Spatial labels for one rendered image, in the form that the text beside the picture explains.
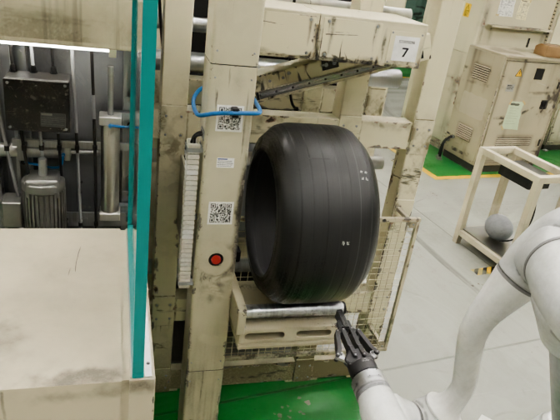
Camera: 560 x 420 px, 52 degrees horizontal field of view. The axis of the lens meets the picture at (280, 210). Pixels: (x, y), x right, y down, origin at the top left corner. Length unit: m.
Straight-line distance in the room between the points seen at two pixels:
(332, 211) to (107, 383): 0.81
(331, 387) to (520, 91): 4.31
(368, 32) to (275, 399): 1.75
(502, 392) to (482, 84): 3.82
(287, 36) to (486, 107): 4.66
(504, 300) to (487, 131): 5.19
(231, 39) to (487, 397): 2.35
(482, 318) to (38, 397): 0.86
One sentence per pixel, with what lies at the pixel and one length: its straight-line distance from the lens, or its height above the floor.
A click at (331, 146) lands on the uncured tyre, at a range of 1.68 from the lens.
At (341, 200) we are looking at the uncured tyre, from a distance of 1.60.
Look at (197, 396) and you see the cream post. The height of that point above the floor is 0.51.
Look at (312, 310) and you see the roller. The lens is 1.88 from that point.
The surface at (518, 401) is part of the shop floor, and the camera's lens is 3.34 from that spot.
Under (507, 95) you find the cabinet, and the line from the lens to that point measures 6.40.
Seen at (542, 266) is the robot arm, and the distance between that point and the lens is 1.12.
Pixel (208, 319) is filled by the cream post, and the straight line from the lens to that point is 1.90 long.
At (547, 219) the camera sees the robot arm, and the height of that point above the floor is 1.55.
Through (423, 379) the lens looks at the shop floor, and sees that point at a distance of 3.22.
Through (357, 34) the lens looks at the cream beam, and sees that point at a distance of 1.92.
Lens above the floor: 1.96
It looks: 25 degrees down
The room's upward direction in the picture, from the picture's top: 8 degrees clockwise
